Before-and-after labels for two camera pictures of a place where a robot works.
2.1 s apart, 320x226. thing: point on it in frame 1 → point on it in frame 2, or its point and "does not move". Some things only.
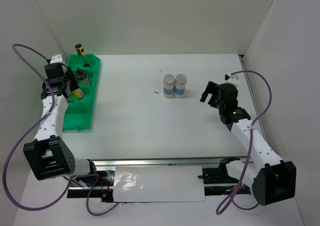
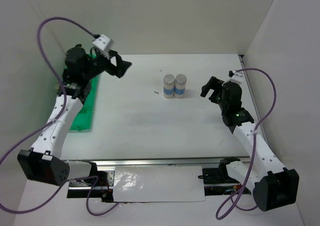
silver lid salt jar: [168, 87] does not move
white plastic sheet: [161, 183] does not move
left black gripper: [68, 73] → [120, 65]
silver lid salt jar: [180, 86] does not move
